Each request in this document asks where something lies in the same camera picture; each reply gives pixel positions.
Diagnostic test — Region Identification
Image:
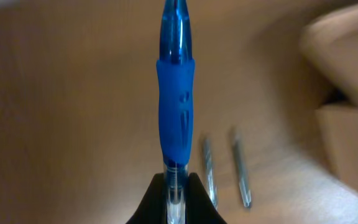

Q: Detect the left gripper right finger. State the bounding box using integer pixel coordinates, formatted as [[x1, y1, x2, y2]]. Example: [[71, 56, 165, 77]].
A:
[[185, 172, 226, 224]]

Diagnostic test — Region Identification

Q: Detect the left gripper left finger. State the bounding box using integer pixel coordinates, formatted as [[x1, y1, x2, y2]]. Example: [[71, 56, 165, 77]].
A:
[[126, 173, 167, 224]]

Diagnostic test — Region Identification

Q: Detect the blue ballpoint pen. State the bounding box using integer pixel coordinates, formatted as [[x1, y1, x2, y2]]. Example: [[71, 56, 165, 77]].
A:
[[156, 0, 195, 223]]

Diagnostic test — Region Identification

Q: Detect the dark grey pen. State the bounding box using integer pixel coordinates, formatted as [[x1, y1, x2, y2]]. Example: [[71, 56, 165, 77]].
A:
[[201, 136, 218, 209]]

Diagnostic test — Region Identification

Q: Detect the black pen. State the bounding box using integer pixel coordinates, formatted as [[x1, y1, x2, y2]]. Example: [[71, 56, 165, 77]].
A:
[[230, 129, 252, 209]]

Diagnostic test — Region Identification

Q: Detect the open cardboard box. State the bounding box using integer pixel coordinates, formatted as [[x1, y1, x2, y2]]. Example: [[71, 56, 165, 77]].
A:
[[300, 4, 358, 192]]

